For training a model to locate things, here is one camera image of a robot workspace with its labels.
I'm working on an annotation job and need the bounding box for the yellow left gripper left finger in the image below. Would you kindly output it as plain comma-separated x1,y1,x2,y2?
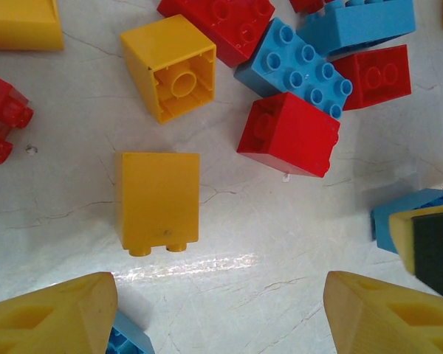
0,271,119,354

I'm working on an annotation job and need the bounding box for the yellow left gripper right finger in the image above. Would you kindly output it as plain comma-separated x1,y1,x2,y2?
323,271,443,354

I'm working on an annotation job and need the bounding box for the yellow lego brick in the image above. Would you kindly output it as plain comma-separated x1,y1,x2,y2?
120,13,218,125
0,0,65,52
114,151,201,257

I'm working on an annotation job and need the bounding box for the long blue lego brick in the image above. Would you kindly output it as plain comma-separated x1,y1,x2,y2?
233,17,354,121

